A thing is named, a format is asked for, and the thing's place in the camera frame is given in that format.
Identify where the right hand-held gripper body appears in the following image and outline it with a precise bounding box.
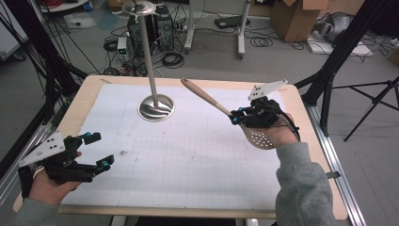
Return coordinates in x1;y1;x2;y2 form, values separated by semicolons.
242;78;289;128

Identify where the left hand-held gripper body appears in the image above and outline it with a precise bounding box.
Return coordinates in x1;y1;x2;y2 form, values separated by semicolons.
18;131;99;185

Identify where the beige slotted spoon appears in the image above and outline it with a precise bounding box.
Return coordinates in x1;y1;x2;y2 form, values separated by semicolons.
180;77;278;151

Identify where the person's right hand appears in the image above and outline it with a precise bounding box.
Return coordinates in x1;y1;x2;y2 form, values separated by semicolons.
250;112;298;149

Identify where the person's left hand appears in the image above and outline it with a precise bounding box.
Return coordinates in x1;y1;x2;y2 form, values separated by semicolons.
28;151;83;207

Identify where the white grid mat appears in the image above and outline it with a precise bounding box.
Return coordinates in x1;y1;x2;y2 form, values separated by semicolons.
60;83;295;211

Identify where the metal stand with round base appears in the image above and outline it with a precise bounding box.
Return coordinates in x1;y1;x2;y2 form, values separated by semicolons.
112;0;176;123

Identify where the white-legged desk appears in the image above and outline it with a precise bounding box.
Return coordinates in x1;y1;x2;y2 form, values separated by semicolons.
184;0;252;60

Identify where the flat black device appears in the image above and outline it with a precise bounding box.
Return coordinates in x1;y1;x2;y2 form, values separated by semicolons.
214;14;252;30

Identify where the small grey power supply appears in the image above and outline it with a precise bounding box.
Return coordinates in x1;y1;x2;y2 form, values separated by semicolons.
117;36;129;61

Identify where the large open cardboard box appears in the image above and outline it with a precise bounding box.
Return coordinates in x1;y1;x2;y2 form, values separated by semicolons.
270;0;366;43

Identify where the flat white board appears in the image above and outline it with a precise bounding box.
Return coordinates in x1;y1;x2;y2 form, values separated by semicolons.
306;31;375;58

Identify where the grey and black helmet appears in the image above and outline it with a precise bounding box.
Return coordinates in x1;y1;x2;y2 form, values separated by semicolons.
313;12;354;43

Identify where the black tripod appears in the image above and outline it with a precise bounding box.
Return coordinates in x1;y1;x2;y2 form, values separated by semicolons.
331;74;399;143

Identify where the black computer tower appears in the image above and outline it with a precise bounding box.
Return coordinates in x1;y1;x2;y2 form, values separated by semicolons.
126;4;175;53

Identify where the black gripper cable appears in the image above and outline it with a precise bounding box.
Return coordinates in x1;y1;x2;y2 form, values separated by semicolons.
267;102;301;141

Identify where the aluminium table rail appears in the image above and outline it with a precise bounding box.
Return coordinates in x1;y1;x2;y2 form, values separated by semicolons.
0;123;61;205
302;100;367;226

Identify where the coiled black cable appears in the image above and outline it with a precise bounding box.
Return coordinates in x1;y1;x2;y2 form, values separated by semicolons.
249;36;274;48
161;51;185;70

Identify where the black metal frame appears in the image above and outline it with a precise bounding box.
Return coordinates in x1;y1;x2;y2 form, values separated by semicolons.
0;0;89;177
294;0;399;137

